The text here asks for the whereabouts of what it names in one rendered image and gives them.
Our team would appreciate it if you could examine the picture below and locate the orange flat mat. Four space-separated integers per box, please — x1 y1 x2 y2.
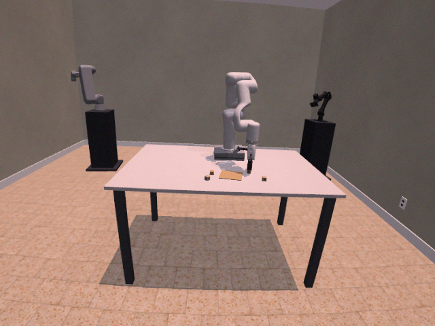
219 170 243 181

